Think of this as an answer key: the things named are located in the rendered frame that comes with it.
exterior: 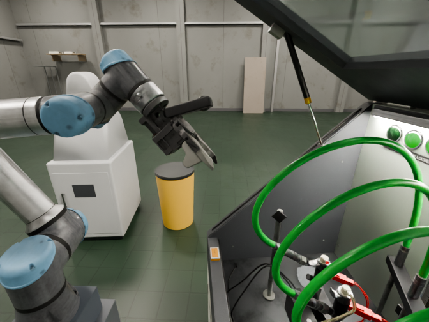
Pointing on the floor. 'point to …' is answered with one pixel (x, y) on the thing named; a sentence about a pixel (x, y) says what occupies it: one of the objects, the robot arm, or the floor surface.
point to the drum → (175, 194)
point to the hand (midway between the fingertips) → (214, 161)
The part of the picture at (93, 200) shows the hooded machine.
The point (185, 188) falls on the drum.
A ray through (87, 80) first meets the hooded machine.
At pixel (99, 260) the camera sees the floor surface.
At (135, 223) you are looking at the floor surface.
